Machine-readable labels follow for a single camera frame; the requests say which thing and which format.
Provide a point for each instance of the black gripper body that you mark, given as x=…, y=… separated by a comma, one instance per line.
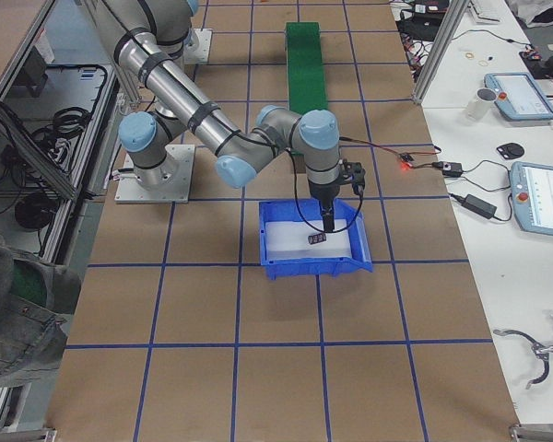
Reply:
x=323, y=191

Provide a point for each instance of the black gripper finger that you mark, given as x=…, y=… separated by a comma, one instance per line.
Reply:
x=328, y=218

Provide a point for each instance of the black cylindrical capacitor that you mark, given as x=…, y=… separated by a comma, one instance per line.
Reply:
x=317, y=238

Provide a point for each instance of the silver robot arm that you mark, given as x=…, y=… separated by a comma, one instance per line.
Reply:
x=147, y=38
x=152, y=147

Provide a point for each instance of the white foam pad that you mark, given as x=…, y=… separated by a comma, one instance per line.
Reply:
x=288, y=240

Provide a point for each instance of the blue plastic bin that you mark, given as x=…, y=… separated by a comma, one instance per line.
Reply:
x=308, y=211

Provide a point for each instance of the green conveyor belt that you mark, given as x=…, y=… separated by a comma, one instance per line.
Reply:
x=305, y=68

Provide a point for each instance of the black power adapter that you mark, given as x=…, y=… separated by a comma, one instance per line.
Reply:
x=479, y=206

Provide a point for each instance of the white mug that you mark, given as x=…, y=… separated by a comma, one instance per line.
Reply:
x=480, y=104

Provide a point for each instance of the black round puck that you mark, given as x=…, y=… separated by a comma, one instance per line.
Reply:
x=510, y=151

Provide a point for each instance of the teach pendant far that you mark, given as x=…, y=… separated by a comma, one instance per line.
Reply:
x=524, y=100

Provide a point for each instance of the teach pendant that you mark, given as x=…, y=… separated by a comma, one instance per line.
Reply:
x=532, y=195
x=524, y=100

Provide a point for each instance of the teach pendant near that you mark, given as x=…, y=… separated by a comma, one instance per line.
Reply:
x=532, y=195

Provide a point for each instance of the metal claw tool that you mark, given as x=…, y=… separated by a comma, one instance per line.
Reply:
x=541, y=351

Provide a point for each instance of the aluminium frame post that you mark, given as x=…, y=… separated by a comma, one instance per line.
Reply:
x=448, y=27

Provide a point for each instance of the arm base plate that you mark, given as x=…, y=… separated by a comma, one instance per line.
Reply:
x=169, y=182
x=197, y=46

